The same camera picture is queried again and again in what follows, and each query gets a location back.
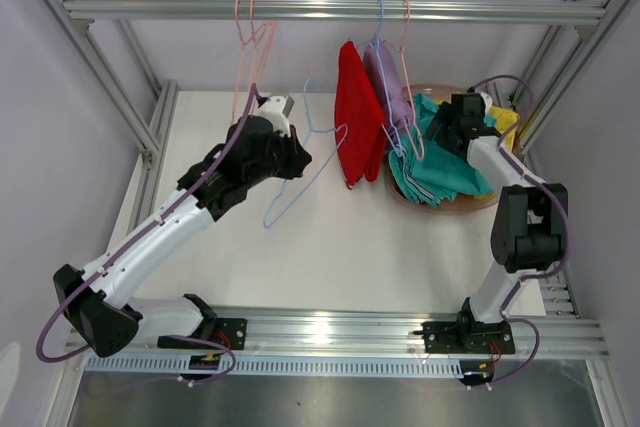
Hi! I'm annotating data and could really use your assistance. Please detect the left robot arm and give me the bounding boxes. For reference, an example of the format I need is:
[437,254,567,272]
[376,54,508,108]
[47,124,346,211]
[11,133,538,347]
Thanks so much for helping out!
[53,113,312,358]

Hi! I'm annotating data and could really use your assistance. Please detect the yellow trousers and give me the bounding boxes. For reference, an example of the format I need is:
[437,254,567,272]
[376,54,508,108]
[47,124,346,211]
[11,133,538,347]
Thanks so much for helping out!
[474,106,520,200]

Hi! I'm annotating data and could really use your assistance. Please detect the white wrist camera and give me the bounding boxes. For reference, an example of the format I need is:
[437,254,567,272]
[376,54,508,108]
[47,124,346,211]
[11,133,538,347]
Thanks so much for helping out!
[467,88,494,111]
[255,94,295,137]

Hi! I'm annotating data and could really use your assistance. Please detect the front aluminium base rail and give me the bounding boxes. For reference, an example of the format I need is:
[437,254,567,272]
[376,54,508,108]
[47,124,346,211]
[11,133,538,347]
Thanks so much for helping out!
[64,302,611,359]

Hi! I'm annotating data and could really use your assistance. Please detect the white slotted cable duct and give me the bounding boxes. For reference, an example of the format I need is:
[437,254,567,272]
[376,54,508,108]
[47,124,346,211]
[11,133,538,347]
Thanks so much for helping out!
[85,353,493,379]

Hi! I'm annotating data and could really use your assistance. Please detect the pink hanger of yellow trousers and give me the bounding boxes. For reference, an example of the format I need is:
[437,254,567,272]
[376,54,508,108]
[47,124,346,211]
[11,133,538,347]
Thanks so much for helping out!
[231,0,256,123]

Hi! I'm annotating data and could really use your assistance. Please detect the red trousers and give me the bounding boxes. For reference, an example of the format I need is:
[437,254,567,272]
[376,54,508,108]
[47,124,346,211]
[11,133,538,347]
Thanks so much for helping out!
[334,41,388,190]

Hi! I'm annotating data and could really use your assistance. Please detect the aluminium frame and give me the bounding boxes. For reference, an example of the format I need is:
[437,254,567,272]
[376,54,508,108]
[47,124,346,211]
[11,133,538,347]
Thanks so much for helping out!
[43,0,634,312]

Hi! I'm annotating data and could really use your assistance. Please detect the blue hanger of teal trousers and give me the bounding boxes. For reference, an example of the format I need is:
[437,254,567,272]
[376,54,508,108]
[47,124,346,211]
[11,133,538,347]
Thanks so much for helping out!
[262,78,349,229]

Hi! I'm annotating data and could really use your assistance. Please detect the pink translucent plastic basket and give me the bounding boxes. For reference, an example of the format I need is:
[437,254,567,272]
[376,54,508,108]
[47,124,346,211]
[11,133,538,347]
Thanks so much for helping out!
[385,84,498,214]

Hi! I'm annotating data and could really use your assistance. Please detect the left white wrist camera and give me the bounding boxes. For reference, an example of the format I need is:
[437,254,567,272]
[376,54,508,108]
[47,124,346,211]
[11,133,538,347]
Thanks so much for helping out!
[255,94,295,137]

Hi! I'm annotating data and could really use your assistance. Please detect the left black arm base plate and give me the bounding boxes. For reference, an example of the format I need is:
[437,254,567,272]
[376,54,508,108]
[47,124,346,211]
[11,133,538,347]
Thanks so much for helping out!
[195,317,248,350]

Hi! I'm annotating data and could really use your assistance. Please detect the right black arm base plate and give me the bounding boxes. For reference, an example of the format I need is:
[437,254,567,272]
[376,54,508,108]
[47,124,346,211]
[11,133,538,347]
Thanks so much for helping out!
[412,320,515,355]

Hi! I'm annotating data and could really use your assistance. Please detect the empty pink hanger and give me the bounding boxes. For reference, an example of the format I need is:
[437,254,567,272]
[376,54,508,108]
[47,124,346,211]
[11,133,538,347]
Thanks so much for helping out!
[380,0,425,160]

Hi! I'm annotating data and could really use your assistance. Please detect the aluminium hanging rail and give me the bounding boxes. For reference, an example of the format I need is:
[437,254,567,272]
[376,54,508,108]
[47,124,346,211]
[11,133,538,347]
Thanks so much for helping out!
[63,0,606,26]

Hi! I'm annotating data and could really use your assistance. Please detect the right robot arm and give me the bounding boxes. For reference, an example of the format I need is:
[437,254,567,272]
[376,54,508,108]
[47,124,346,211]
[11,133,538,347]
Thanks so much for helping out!
[426,91,570,352]

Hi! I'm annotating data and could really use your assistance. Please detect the purple trousers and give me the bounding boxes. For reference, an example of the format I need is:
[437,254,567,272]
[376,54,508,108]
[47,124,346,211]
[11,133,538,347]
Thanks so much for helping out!
[363,42,413,142]

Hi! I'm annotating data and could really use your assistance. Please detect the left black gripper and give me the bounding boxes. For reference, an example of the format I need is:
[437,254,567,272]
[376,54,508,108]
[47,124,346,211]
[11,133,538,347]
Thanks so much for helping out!
[244,124,312,188]

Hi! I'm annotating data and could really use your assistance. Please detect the blue hanger of red trousers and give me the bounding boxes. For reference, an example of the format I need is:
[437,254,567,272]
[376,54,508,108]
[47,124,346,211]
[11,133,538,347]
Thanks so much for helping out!
[358,0,409,157]

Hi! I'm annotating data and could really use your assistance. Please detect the teal trousers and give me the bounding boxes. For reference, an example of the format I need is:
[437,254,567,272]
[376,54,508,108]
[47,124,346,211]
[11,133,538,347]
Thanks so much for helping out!
[387,92,499,207]

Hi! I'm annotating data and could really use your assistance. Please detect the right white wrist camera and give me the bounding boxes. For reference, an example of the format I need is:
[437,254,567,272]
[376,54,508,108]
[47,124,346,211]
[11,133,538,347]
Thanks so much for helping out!
[467,88,494,111]

